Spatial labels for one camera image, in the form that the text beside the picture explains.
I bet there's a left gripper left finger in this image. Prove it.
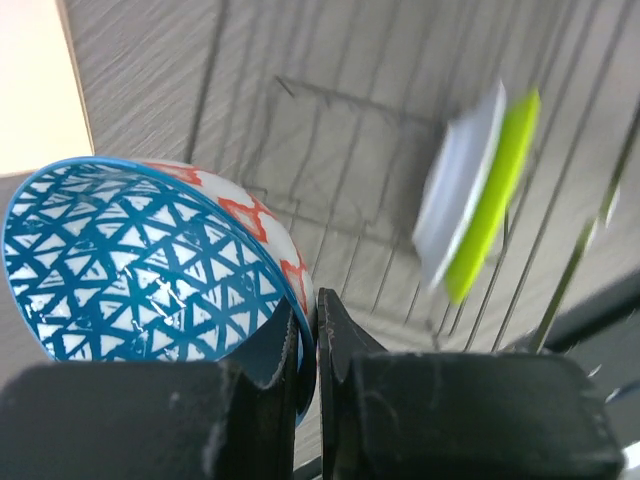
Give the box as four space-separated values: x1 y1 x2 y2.
1 304 298 479

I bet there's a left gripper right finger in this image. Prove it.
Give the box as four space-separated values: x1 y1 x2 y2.
317 288 625 479

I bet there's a blue patterned bowl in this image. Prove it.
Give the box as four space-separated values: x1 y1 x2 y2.
1 156 316 417

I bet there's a white plate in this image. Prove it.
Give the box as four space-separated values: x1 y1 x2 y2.
412 79 507 291

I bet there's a lime green plate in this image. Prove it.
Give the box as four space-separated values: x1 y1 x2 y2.
445 88 541 304

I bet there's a tan cardboard folder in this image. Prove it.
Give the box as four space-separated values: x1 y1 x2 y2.
1 0 95 177

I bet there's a black wire dish rack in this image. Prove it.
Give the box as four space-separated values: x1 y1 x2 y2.
186 1 639 351

